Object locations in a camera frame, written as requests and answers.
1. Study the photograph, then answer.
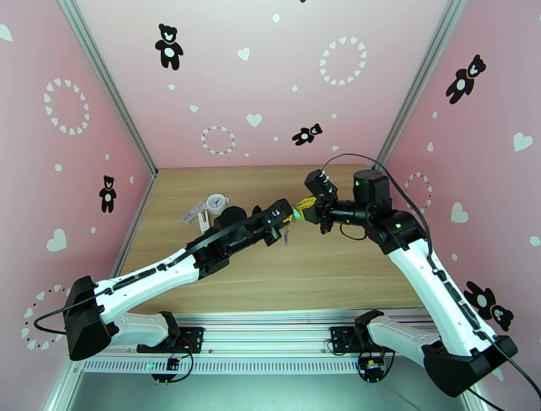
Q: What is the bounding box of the aluminium corner post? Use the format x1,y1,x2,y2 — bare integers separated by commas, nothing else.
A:
57,0,160,183
371,0,469,174

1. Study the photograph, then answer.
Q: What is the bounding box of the aluminium side rail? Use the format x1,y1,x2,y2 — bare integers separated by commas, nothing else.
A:
371,168,428,312

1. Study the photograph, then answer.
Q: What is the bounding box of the black controller board with wires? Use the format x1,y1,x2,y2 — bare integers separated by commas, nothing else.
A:
356,350,394,386
149,337,195,386

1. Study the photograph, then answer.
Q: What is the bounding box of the white round clock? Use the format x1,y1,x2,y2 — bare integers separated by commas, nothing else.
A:
206,192,231,213

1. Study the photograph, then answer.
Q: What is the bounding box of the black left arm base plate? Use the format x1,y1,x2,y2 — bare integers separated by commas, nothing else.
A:
136,326,205,354

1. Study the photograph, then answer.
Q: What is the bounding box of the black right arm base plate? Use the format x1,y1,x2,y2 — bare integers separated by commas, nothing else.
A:
329,326,360,354

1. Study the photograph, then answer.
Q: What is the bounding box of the white slotted cable duct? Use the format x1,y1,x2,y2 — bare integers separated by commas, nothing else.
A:
80,359,364,375

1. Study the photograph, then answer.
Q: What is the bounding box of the grey metal panel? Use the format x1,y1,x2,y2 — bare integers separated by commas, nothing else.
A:
44,371,479,411

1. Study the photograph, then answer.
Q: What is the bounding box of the aluminium rail base frame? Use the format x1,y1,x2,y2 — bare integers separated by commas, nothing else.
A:
67,308,459,362

